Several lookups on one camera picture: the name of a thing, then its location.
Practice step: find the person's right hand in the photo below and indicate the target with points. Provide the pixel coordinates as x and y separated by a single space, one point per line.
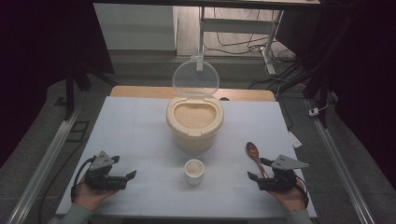
291 199

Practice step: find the small white adapter box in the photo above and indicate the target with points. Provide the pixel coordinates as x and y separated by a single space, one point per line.
313 112

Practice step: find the brown wooden spoon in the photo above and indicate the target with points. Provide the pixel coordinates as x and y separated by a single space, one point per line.
257 160

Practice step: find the black stand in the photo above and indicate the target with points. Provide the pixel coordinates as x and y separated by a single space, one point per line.
69 93

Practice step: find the white paper tag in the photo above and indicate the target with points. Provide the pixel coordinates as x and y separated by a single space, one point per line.
295 140

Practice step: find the clear round container lid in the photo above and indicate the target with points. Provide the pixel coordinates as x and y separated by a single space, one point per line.
196 77

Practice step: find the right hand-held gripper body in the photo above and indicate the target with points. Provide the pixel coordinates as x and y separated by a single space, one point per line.
281 179

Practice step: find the white metal desk frame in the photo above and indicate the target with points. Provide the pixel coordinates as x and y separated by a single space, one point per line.
236 25

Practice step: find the rice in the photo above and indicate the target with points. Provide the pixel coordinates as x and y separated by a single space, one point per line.
194 115

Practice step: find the dark curtain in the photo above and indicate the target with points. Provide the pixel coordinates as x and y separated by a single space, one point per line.
358 62
37 62

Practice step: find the white table cover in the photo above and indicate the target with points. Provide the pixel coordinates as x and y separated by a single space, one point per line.
149 133

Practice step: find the wooden table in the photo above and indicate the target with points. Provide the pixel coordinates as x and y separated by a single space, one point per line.
140 91

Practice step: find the black floor plate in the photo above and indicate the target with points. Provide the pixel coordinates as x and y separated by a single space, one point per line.
77 131

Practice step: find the aluminium frame rail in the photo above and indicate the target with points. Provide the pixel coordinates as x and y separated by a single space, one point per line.
46 161
339 168

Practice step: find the white cup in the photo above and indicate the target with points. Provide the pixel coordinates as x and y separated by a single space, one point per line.
194 175

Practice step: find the beige rice container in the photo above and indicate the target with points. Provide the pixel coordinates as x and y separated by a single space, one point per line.
194 130

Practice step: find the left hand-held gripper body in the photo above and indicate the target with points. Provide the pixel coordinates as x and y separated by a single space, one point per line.
104 182

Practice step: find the person's left hand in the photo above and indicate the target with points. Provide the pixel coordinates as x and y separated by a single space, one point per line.
90 197

